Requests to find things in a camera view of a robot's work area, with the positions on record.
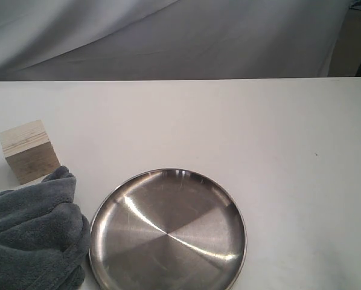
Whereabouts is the light wooden cube block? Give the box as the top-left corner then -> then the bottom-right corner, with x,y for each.
0,120 -> 60,185

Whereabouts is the round stainless steel plate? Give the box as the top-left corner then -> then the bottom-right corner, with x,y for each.
89,169 -> 248,289

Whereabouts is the white backdrop cloth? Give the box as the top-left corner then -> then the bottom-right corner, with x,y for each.
0,1 -> 352,81

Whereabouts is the grey-blue fleece towel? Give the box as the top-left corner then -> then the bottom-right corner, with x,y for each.
0,166 -> 90,289

